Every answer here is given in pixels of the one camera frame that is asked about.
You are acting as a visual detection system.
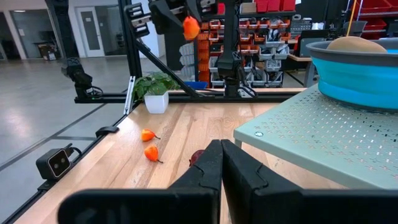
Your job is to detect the white door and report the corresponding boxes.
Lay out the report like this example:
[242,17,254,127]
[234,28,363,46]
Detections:
[74,6,105,58]

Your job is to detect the black table-level camera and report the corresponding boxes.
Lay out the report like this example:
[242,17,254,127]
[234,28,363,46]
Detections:
[35,142,82,181]

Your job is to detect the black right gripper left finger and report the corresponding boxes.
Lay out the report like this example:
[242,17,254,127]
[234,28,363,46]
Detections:
[57,139,224,224]

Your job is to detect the blue bin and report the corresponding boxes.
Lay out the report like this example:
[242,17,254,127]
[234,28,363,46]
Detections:
[183,80,208,90]

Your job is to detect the silver metal strip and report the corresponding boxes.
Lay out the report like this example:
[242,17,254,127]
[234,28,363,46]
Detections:
[123,75,137,116]

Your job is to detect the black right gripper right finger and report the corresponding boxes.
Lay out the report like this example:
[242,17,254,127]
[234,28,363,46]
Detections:
[220,139,398,224]

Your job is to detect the black edge clip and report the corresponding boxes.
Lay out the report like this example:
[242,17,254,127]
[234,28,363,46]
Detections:
[95,125,121,138]

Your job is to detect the blue grey collapsible colander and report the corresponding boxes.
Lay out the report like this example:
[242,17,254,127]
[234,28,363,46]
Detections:
[305,39,398,113]

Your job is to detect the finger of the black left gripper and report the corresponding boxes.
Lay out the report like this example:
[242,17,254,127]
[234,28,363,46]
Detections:
[124,0,189,39]
[188,0,218,16]

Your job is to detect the black aluminium frame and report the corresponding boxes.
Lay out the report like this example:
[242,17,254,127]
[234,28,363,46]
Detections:
[0,0,308,224]

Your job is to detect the dark red pomegranate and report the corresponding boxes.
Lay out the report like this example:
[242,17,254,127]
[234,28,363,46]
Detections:
[188,149,206,167]

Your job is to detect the green leafy lettuce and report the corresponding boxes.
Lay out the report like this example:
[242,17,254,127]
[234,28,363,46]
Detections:
[132,72,181,115]

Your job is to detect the brown kiwi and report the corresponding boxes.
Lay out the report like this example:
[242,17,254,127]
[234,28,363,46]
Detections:
[325,35,388,54]

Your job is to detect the shelf with orange bins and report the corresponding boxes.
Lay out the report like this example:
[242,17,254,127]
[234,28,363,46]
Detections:
[178,0,299,88]

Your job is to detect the pale green perforated metal rack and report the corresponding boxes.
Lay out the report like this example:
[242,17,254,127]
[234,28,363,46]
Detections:
[233,82,398,190]

